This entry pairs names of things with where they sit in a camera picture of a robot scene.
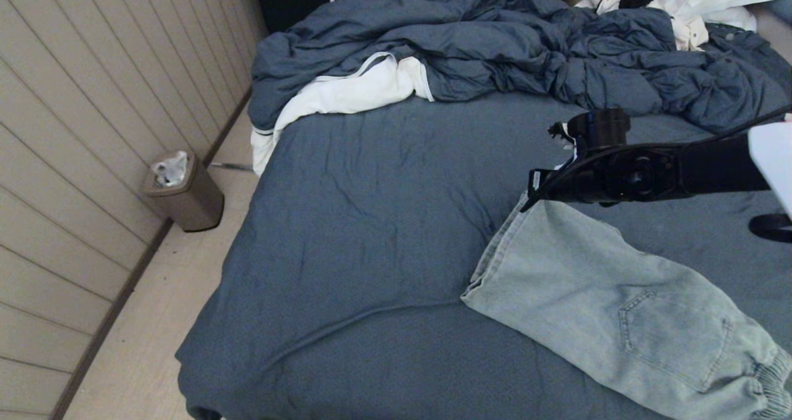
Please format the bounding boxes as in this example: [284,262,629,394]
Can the light blue denim shorts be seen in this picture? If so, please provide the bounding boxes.
[461,191,792,420]

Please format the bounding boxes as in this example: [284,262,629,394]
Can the crumpled dark blue duvet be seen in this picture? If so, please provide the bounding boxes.
[247,0,791,137]

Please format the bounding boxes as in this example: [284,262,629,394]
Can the dark blue bed sheet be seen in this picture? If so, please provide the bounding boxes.
[175,90,792,420]

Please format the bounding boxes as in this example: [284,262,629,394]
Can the cream button shirt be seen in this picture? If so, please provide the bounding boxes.
[574,0,709,52]

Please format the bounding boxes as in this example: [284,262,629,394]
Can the dark blue denim jacket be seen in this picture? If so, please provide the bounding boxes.
[705,22,792,109]

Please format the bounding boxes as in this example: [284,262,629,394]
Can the brown metal trash bin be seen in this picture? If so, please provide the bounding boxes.
[141,151,225,233]

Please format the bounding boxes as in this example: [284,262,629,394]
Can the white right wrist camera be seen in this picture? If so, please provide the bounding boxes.
[548,122,580,162]

